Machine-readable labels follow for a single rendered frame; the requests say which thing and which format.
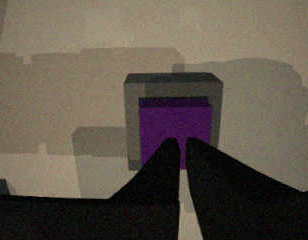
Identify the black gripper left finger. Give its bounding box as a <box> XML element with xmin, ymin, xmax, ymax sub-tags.
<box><xmin>0</xmin><ymin>137</ymin><xmax>181</xmax><ymax>240</ymax></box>

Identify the red button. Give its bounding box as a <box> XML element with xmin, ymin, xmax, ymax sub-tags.
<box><xmin>0</xmin><ymin>179</ymin><xmax>10</xmax><ymax>195</ymax></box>

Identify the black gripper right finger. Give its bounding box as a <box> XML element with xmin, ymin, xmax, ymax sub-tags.
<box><xmin>185</xmin><ymin>137</ymin><xmax>308</xmax><ymax>240</ymax></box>

